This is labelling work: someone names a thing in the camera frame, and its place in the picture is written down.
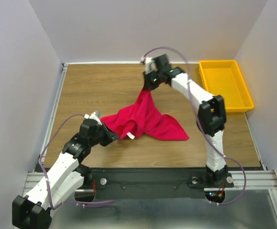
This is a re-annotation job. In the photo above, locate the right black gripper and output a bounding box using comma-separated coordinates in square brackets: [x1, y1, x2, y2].
[143, 67, 163, 91]

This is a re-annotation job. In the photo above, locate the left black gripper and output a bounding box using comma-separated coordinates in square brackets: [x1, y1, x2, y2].
[89, 121, 120, 146]

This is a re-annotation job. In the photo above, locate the red t shirt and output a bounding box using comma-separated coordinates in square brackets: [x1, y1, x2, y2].
[101, 90, 189, 141]

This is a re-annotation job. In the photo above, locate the yellow plastic bin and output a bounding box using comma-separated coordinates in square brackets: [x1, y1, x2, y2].
[199, 60, 254, 113]

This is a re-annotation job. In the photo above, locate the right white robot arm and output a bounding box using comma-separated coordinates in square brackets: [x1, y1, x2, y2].
[141, 54, 228, 186]

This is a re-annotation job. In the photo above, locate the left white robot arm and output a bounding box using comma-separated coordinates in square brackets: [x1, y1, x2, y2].
[12, 115, 119, 229]

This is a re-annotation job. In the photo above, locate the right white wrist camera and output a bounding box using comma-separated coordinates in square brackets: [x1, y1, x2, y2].
[140, 56, 157, 74]

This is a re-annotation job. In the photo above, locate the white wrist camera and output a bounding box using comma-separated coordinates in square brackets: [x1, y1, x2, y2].
[140, 56, 157, 74]
[84, 111, 100, 122]

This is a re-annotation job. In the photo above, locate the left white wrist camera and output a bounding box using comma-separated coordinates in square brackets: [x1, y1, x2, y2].
[84, 111, 100, 122]

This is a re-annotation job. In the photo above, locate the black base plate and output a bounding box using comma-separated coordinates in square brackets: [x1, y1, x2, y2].
[75, 166, 233, 201]

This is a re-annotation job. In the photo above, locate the aluminium frame rail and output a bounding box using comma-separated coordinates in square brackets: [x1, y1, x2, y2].
[23, 63, 68, 194]

